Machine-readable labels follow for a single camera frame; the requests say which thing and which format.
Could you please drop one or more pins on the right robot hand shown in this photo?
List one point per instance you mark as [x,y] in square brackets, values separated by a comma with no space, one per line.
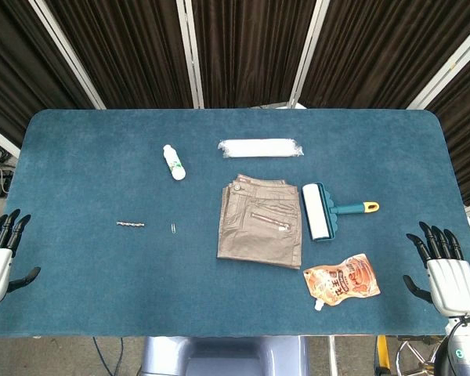
[452,286]

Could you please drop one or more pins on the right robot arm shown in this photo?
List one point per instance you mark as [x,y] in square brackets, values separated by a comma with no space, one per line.
[468,352]

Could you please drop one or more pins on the metal paper clip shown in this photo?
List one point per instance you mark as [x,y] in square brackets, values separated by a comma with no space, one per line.
[173,228]

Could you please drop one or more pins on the chrome wheeled chair base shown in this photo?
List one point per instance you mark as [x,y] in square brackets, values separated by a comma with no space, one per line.
[415,358]

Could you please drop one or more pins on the yellow floor stand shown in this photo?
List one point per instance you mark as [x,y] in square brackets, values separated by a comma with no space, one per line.
[383,356]

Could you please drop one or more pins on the blue table mat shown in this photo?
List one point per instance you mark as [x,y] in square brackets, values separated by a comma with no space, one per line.
[102,282]

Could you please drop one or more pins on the orange sauce pouch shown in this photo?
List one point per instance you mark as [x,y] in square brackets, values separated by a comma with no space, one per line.
[342,280]

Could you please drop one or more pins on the teal lint roller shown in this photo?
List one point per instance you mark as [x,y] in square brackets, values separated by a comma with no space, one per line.
[316,211]

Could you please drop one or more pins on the dark curtain screen panel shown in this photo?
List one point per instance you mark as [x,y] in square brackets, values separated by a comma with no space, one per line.
[466,129]
[19,58]
[121,51]
[250,51]
[376,51]

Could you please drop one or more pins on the folded brown trousers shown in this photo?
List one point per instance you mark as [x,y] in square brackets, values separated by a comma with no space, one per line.
[258,235]

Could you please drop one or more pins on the small white plastic bottle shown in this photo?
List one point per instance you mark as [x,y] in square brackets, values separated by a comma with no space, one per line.
[175,164]

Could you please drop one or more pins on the grey robot torso base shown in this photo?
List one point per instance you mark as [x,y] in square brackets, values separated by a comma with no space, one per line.
[219,358]

